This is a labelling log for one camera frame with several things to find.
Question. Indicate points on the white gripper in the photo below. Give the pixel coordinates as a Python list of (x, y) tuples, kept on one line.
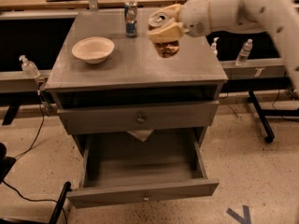
[(195, 19)]

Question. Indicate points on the grey open middle drawer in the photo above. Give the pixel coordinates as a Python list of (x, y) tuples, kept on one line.
[(119, 169)]

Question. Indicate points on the grey drawer cabinet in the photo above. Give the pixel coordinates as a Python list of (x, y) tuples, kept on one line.
[(134, 73)]

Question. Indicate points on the hand sanitizer bottle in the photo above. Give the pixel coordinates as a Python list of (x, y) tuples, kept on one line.
[(214, 45), (29, 68)]

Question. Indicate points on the blue silver soda can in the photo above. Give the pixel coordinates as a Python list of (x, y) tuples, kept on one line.
[(130, 14)]

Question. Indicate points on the grey upper drawer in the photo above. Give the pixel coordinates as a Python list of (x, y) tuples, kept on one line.
[(123, 118)]

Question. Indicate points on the white paper sheet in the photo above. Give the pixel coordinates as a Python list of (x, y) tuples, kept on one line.
[(141, 135)]

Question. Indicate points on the left hand sanitizer bottle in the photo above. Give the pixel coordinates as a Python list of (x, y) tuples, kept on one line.
[(29, 68)]

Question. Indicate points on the black chair leg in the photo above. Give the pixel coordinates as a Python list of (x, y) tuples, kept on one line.
[(60, 203)]

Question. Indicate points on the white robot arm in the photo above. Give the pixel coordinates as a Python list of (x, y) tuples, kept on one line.
[(279, 18)]

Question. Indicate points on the black table leg with caster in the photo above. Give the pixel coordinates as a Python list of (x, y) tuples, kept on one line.
[(264, 113)]

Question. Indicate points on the orange soda can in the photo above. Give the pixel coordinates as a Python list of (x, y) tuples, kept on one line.
[(164, 50)]

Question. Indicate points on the right hand sanitizer bottle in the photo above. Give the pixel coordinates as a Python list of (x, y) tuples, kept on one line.
[(214, 45)]

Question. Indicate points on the white paper bowl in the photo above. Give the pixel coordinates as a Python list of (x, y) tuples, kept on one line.
[(93, 50)]

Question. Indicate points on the clear water bottle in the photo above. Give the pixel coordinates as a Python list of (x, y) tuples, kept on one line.
[(244, 52)]

